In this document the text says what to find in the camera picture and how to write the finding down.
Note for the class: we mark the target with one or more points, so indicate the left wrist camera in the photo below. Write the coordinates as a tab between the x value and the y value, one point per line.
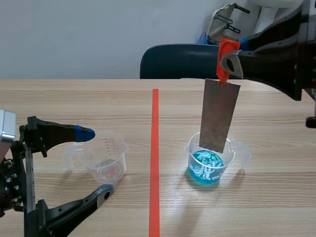
7	126

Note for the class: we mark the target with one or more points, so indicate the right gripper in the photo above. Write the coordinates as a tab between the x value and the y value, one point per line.
308	44

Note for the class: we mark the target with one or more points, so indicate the empty clear plastic beaker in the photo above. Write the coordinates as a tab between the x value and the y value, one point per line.
106	160

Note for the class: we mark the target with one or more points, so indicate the dark blue chair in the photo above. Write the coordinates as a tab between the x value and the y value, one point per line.
180	61

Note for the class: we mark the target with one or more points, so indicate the clear beaker with blue liquid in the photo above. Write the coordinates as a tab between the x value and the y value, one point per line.
207	165

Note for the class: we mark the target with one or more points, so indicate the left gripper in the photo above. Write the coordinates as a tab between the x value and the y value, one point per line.
14	180

